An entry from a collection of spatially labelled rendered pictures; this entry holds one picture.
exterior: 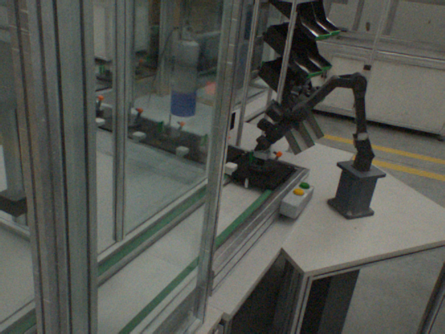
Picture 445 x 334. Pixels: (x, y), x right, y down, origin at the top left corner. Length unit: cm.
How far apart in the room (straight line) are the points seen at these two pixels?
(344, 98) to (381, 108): 45
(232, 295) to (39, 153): 98
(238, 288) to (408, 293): 185
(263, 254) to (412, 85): 445
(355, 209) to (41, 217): 153
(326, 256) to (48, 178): 126
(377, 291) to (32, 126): 272
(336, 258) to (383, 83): 430
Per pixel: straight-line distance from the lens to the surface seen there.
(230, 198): 184
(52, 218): 66
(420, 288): 327
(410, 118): 597
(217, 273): 141
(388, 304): 304
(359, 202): 198
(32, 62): 56
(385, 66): 581
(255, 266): 159
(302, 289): 170
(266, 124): 190
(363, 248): 183
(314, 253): 172
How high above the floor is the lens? 183
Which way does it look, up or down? 26 degrees down
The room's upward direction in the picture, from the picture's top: 7 degrees clockwise
